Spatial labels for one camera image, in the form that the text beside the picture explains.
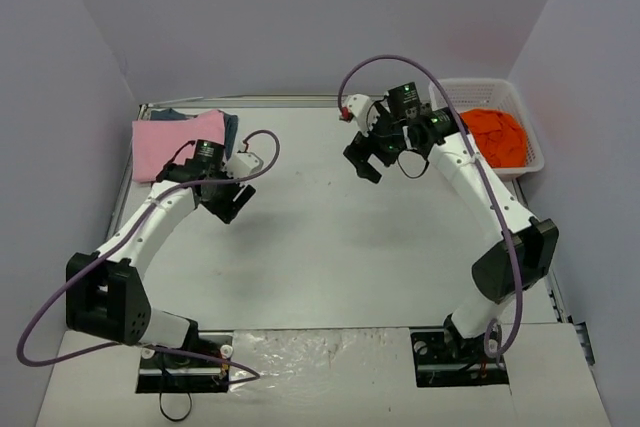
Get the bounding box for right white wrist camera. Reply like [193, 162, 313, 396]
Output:
[339, 94, 380, 137]

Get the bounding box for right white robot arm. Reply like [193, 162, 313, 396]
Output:
[339, 83, 559, 360]

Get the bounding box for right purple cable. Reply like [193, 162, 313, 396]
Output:
[337, 53, 527, 364]

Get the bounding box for purple cable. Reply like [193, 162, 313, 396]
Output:
[337, 53, 527, 364]
[16, 130, 281, 381]

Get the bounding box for white plastic basket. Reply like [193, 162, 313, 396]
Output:
[429, 78, 544, 181]

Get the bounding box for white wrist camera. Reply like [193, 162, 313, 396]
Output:
[224, 149, 264, 183]
[339, 94, 380, 137]

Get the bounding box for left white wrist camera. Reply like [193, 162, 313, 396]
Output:
[224, 149, 264, 183]

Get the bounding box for orange t-shirt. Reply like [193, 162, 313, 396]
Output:
[460, 109, 528, 168]

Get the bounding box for folded blue t-shirt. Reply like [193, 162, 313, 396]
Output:
[149, 108, 239, 159]

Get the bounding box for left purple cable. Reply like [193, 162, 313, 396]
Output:
[16, 130, 281, 381]

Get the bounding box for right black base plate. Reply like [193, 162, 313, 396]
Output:
[410, 328, 509, 388]

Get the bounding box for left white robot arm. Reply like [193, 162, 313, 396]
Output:
[65, 140, 263, 365]

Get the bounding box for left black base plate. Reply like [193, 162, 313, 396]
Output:
[136, 331, 233, 394]

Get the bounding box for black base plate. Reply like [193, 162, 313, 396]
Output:
[136, 331, 233, 394]
[410, 328, 509, 388]

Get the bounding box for pink t-shirt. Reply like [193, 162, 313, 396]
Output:
[132, 110, 225, 183]

